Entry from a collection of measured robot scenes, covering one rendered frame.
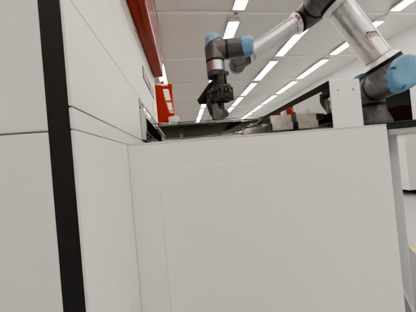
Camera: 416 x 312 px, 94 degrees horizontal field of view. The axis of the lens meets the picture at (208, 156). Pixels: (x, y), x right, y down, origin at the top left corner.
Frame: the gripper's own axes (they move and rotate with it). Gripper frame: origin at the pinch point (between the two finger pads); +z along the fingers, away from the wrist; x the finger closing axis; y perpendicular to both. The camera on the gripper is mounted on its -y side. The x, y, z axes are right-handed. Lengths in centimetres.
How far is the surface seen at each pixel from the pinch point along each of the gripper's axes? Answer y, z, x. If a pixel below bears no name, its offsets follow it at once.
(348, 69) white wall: -38, -170, 524
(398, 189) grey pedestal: 50, 33, 49
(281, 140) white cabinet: 34.2, 11.3, -15.4
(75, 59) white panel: 29, 1, -54
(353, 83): 44.8, -3.5, 9.1
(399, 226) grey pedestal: 49, 48, 48
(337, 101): 41.6, 1.3, 4.8
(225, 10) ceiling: -105, -184, 151
